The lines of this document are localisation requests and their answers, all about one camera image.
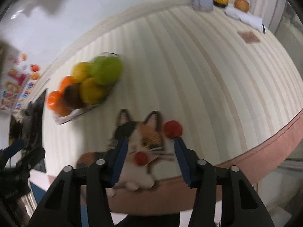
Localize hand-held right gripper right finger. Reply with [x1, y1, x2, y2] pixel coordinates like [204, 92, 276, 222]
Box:
[174, 137, 275, 227]

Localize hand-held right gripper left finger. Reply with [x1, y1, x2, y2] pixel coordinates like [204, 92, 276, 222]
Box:
[27, 138, 129, 227]

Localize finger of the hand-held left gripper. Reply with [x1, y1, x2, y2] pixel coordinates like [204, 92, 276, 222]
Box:
[0, 139, 25, 163]

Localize red cherry tomato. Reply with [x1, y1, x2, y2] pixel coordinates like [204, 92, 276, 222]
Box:
[164, 120, 183, 138]
[134, 152, 149, 166]

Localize patterned oval plate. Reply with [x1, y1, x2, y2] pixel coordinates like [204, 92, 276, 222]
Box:
[53, 52, 126, 125]

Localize bright orange tangerine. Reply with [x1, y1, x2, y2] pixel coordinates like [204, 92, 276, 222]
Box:
[47, 90, 64, 110]
[59, 76, 76, 93]

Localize yellow citrus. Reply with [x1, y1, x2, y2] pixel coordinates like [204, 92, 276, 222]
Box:
[79, 77, 109, 105]
[72, 62, 92, 83]

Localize dark red apple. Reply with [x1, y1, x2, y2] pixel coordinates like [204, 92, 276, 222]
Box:
[63, 83, 86, 109]

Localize cat-shaped mat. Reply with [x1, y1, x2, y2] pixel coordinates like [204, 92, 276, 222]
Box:
[76, 109, 177, 197]

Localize black gas stove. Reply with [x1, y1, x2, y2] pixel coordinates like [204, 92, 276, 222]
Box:
[9, 89, 46, 147]

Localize person's dark pants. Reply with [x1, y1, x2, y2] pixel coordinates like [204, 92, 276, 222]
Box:
[114, 211, 180, 227]

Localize striped tablecloth with pink border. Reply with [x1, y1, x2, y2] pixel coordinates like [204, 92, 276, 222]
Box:
[44, 0, 303, 215]

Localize small brown card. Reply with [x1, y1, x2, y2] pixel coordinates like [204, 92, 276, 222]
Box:
[238, 31, 260, 44]

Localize white cloth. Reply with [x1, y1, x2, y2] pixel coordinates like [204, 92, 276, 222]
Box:
[224, 6, 266, 34]

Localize colourful wall sticker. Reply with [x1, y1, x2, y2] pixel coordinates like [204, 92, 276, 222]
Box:
[0, 53, 42, 116]

